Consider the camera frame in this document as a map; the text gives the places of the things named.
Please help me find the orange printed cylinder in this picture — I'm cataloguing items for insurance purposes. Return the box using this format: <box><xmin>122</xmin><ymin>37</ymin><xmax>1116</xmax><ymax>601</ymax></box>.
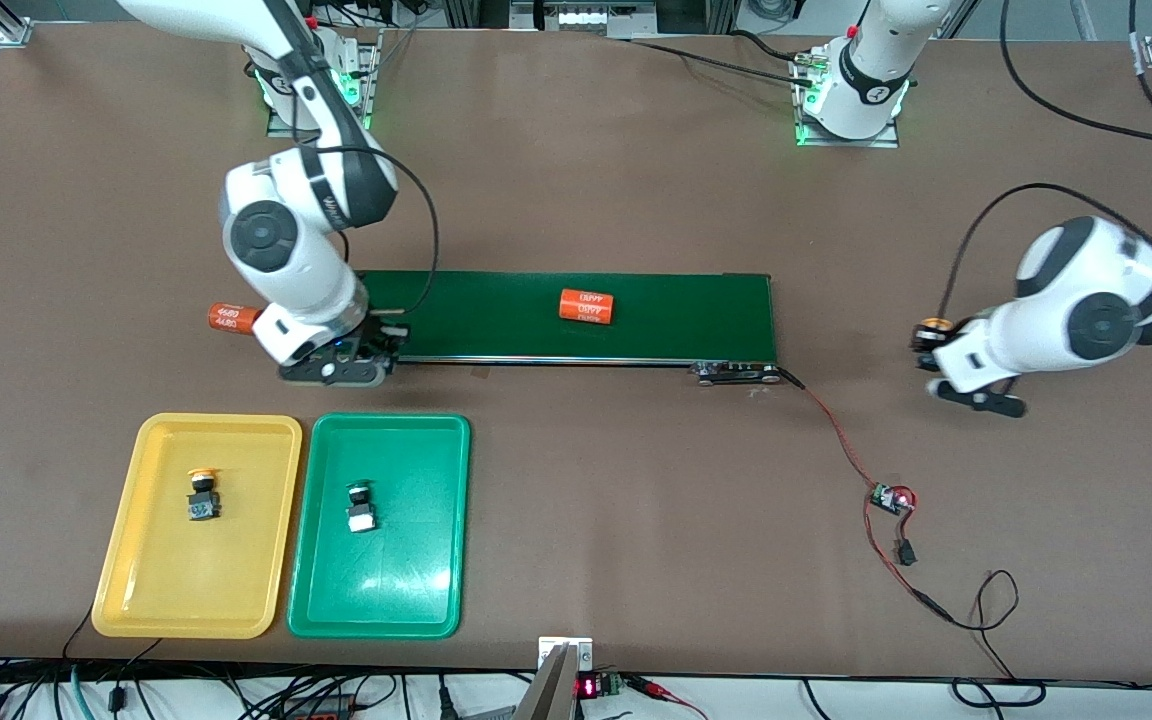
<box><xmin>558</xmin><ymin>288</ymin><xmax>618</xmax><ymax>326</ymax></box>
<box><xmin>208</xmin><ymin>303</ymin><xmax>264</xmax><ymax>337</ymax></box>

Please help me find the small green circuit board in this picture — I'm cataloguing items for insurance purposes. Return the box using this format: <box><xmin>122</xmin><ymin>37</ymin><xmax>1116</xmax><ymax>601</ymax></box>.
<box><xmin>870</xmin><ymin>482</ymin><xmax>919</xmax><ymax>517</ymax></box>

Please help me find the green plastic tray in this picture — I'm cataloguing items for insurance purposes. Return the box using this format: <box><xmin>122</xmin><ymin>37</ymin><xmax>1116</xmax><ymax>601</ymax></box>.
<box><xmin>286</xmin><ymin>412</ymin><xmax>472</xmax><ymax>640</ymax></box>

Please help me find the green conveyor belt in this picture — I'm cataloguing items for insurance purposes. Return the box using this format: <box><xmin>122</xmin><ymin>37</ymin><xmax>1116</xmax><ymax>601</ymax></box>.
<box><xmin>354</xmin><ymin>268</ymin><xmax>782</xmax><ymax>386</ymax></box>

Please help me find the yellow plastic tray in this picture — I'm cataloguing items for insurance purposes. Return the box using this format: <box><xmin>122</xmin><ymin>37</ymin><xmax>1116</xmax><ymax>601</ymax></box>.
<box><xmin>91</xmin><ymin>412</ymin><xmax>304</xmax><ymax>640</ymax></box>

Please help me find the orange black power strip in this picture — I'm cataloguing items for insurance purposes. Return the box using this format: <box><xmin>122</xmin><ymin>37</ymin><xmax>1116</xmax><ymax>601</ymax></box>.
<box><xmin>281</xmin><ymin>693</ymin><xmax>357</xmax><ymax>720</ymax></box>

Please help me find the white power strip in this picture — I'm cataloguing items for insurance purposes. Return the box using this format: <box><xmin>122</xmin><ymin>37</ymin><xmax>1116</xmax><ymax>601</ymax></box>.
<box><xmin>511</xmin><ymin>0</ymin><xmax>657</xmax><ymax>33</ymax></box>

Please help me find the red test lead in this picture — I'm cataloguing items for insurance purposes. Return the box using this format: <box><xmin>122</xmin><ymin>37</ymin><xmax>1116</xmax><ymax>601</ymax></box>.
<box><xmin>626</xmin><ymin>675</ymin><xmax>709</xmax><ymax>720</ymax></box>

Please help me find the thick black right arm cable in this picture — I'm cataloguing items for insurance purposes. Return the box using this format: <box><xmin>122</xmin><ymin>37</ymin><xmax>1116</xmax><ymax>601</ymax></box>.
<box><xmin>311</xmin><ymin>145</ymin><xmax>440</xmax><ymax>317</ymax></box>

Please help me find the red and black wire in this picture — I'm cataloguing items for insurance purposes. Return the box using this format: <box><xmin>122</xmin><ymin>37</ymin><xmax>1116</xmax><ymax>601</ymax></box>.
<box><xmin>779</xmin><ymin>368</ymin><xmax>955</xmax><ymax>623</ymax></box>

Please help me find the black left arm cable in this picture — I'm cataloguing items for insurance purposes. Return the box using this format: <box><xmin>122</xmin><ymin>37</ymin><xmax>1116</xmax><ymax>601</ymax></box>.
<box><xmin>939</xmin><ymin>0</ymin><xmax>1152</xmax><ymax>326</ymax></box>

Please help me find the looped black cable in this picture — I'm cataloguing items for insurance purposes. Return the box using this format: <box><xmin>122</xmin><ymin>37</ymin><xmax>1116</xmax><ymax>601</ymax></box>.
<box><xmin>948</xmin><ymin>570</ymin><xmax>1049</xmax><ymax>707</ymax></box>

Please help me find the black cable across table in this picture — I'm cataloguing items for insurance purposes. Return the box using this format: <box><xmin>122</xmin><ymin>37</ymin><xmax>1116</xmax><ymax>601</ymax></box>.
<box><xmin>626</xmin><ymin>38</ymin><xmax>819</xmax><ymax>89</ymax></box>

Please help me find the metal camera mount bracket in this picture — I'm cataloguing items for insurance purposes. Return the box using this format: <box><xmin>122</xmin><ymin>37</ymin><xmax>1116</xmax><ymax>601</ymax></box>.
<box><xmin>514</xmin><ymin>636</ymin><xmax>595</xmax><ymax>720</ymax></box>

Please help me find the black cable with inline plug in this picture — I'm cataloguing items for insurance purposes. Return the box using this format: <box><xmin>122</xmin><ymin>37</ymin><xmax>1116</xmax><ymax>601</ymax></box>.
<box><xmin>108</xmin><ymin>640</ymin><xmax>165</xmax><ymax>713</ymax></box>

